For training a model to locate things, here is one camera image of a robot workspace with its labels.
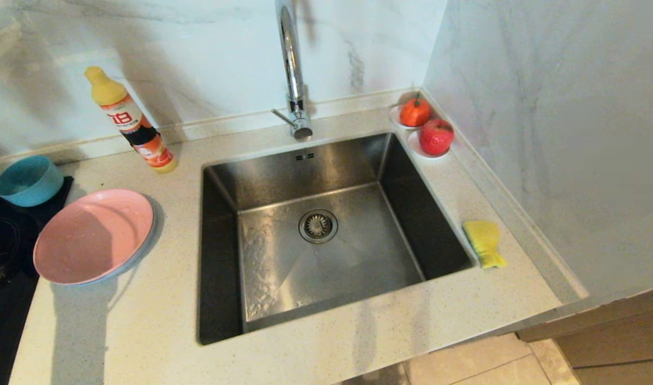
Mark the chrome faucet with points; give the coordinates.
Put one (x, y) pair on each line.
(292, 59)

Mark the yellow green sponge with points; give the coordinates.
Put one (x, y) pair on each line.
(484, 240)

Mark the orange detergent bottle yellow cap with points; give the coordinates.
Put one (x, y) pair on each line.
(129, 120)

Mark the pink plate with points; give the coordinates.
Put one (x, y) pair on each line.
(91, 238)

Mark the blue bowl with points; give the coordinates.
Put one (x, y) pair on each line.
(28, 182)

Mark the metal sink drain strainer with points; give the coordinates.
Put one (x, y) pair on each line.
(318, 225)

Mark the stainless steel sink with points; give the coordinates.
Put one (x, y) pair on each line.
(385, 256)

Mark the small white dish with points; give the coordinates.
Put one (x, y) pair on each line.
(419, 153)
(395, 117)

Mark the orange toy persimmon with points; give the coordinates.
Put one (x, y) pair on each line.
(415, 112)

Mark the red toy apple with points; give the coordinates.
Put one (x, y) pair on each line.
(436, 137)

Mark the light blue plate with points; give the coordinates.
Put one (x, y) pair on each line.
(145, 251)

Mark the brown wooden cabinet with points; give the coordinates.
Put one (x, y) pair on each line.
(615, 342)

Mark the black induction cooktop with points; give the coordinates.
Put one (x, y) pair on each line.
(6, 321)

